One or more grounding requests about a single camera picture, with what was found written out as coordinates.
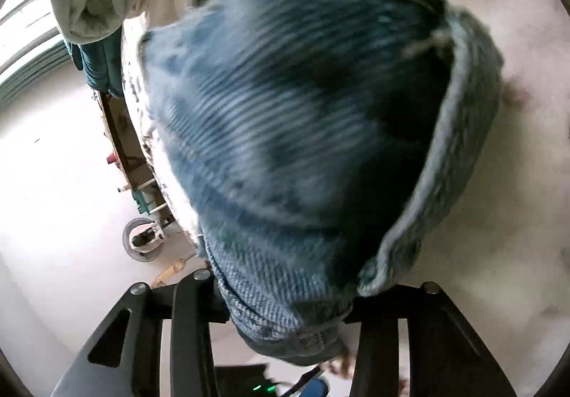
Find small tan wooden piece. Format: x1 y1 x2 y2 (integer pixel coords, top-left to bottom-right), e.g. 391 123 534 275
154 259 188 287

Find black device with green light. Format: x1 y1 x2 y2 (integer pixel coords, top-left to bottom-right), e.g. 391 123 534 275
214 363 279 397

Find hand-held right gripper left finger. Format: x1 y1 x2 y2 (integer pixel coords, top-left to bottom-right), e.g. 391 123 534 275
52 269 230 397

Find blue denim pants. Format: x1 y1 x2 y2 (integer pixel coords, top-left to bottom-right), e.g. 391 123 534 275
137 0 507 367

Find round white floor device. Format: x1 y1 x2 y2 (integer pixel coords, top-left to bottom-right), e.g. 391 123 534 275
122 216 165 263

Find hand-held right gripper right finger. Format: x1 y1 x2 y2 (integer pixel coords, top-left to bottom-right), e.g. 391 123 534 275
345 282 518 397

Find teal cloth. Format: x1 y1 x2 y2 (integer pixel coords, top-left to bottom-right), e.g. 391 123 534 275
67 28 124 98

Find window with blinds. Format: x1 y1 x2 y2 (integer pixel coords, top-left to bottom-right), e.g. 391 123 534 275
0 0 68 114

